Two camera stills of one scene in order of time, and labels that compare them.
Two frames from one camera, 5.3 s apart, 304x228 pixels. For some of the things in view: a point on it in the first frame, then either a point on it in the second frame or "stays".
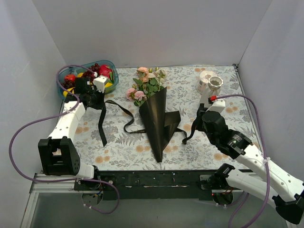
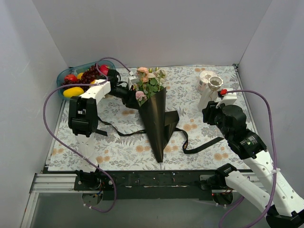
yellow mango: x=65 y=93 stays
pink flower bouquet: x=148 y=81 stays
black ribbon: x=103 y=126 -> x=104 y=132
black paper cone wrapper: x=158 y=124 stays
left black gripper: x=95 y=100 -> x=130 y=100
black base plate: x=180 y=185 stays
